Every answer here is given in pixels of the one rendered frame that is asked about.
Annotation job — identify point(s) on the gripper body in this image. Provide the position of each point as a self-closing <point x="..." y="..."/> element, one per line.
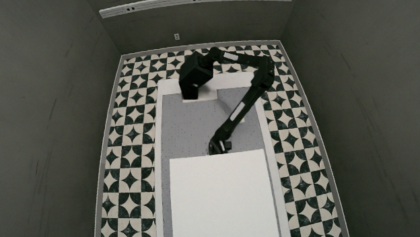
<point x="211" y="150"/>

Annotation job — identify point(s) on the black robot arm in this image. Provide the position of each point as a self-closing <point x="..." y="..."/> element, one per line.
<point x="261" y="82"/>

